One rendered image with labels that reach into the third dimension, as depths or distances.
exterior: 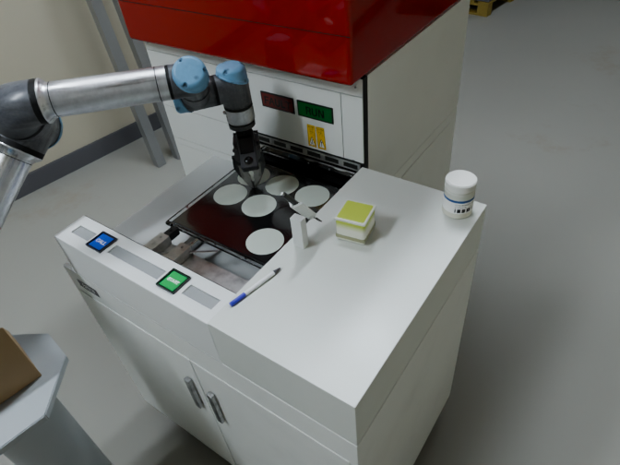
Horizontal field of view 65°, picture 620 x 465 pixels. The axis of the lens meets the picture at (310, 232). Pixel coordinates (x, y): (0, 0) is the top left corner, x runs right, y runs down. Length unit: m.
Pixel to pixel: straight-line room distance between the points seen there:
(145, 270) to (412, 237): 0.62
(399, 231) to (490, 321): 1.17
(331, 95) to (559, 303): 1.50
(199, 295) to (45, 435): 0.53
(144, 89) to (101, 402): 1.44
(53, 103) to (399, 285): 0.82
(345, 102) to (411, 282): 0.51
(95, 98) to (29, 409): 0.68
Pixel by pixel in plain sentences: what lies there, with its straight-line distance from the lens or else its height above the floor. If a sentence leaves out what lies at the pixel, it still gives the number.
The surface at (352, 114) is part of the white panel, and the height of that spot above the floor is 1.12.
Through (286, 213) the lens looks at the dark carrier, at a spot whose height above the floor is 0.90.
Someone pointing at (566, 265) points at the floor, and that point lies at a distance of 2.59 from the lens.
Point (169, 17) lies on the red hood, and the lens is 1.55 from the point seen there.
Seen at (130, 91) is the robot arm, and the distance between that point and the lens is 1.16.
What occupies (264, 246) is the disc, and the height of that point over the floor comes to 0.90.
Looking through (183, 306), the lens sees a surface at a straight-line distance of 1.09.
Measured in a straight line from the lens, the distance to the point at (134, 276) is 1.20.
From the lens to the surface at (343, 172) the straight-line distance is 1.41.
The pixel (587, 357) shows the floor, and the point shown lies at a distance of 2.27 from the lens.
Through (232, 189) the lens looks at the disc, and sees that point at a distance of 1.47.
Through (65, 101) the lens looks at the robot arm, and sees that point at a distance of 1.18.
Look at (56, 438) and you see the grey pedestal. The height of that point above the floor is 0.63.
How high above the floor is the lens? 1.75
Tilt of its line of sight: 42 degrees down
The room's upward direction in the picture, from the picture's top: 7 degrees counter-clockwise
